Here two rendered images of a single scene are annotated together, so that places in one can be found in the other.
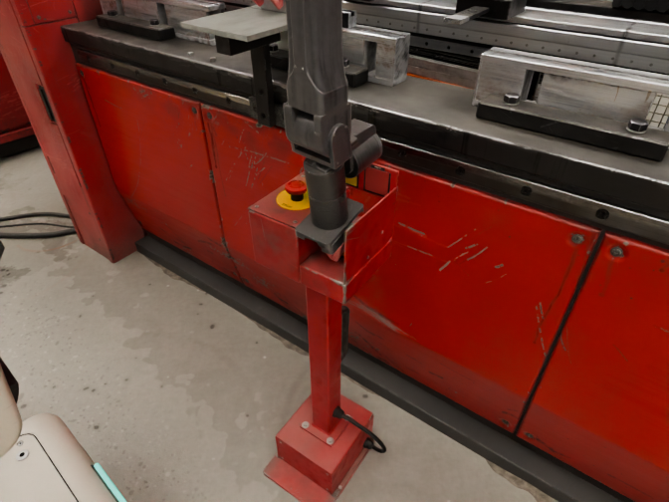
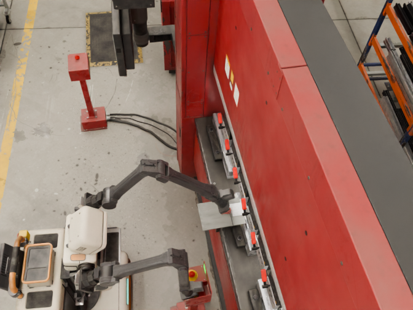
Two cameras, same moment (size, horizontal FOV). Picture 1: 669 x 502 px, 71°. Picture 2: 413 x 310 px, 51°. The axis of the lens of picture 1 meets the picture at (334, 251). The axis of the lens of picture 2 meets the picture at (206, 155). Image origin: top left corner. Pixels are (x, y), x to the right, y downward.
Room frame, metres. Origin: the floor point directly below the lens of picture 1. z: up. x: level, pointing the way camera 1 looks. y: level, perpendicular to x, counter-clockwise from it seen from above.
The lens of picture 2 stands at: (0.02, -0.50, 3.38)
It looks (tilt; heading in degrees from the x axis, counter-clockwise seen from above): 56 degrees down; 38
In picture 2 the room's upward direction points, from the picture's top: 5 degrees clockwise
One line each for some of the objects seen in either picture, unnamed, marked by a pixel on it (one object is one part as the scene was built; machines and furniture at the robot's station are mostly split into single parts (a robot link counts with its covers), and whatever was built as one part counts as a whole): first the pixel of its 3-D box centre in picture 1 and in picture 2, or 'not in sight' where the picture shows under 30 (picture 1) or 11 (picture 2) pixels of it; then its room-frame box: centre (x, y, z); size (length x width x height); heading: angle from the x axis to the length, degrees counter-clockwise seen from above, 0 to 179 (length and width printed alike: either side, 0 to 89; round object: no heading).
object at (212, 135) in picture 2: (134, 26); (214, 142); (1.46, 0.58, 0.89); 0.30 x 0.05 x 0.03; 54
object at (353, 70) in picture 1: (306, 65); (235, 224); (1.09, 0.06, 0.89); 0.30 x 0.05 x 0.03; 54
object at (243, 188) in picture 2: not in sight; (249, 184); (1.17, 0.08, 1.26); 0.15 x 0.09 x 0.17; 54
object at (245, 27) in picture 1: (261, 19); (221, 213); (1.04, 0.15, 1.00); 0.26 x 0.18 x 0.01; 144
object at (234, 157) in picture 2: not in sight; (240, 155); (1.29, 0.24, 1.26); 0.15 x 0.09 x 0.17; 54
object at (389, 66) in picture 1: (327, 45); (245, 222); (1.12, 0.02, 0.92); 0.39 x 0.06 x 0.10; 54
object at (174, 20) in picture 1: (159, 12); (224, 144); (1.48, 0.50, 0.92); 0.50 x 0.06 x 0.10; 54
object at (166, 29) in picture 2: not in sight; (168, 47); (1.70, 1.27, 1.18); 0.40 x 0.24 x 0.07; 54
